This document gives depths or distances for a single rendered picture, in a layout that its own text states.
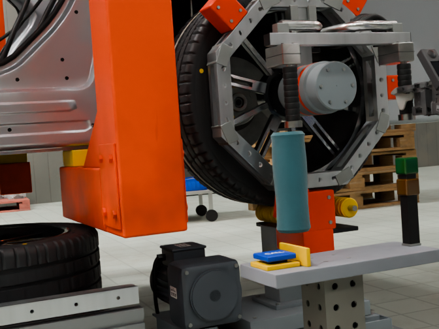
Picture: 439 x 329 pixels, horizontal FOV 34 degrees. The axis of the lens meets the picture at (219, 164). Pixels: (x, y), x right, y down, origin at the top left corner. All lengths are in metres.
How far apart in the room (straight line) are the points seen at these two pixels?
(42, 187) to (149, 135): 8.64
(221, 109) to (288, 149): 0.21
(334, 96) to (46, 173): 8.60
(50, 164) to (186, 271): 8.46
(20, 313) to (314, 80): 0.91
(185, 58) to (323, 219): 0.58
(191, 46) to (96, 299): 0.72
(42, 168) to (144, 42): 8.63
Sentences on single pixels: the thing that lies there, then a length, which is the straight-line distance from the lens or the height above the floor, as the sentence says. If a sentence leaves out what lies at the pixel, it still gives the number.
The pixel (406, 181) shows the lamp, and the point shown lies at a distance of 1.73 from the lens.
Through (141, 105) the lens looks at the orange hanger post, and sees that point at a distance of 1.68.
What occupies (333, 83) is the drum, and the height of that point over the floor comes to 0.85.
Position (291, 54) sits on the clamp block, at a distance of 1.75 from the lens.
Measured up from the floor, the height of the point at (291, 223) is 0.51.
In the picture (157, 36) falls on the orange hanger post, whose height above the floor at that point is 0.98.
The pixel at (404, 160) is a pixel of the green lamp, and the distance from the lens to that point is 1.73.
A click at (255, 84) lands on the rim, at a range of 2.06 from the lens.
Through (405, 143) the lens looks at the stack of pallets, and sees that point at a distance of 6.95.
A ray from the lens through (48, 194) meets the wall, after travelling 10.31.
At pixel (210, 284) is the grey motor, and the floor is 0.35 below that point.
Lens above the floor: 0.74
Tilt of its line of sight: 2 degrees down
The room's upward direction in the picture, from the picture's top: 4 degrees counter-clockwise
